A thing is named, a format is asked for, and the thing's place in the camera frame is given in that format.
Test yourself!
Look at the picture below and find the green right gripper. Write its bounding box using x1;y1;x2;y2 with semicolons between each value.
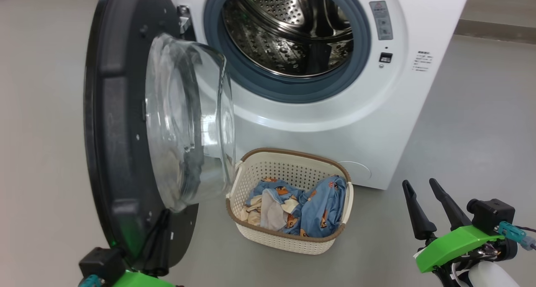
402;178;518;279

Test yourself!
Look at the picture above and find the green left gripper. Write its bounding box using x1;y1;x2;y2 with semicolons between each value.
112;209;177;287

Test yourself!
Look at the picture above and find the blue bear-print garment cream collar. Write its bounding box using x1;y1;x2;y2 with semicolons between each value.
241;177;310;233

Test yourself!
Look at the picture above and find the black round glass washer door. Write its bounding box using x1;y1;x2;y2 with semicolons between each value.
83;0;237;271

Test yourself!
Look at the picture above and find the white front-load washing machine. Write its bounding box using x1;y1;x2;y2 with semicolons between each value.
161;0;474;191

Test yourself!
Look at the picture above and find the round drain filter cover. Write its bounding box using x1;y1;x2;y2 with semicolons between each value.
335;160;372;183

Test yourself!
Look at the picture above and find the cream laundry basket brown rim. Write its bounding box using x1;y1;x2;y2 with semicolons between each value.
225;147;355;255

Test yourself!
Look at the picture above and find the grey warning sticker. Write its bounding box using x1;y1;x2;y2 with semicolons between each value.
369;1;394;41

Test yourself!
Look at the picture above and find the teal left camera connector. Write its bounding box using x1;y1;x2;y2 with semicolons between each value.
78;274;102;287

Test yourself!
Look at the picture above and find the teal camera connector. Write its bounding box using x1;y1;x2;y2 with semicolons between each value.
497;221;536;251
78;274;102;287

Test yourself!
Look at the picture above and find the teal right camera connector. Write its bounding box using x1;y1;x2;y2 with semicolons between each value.
497;221;536;251

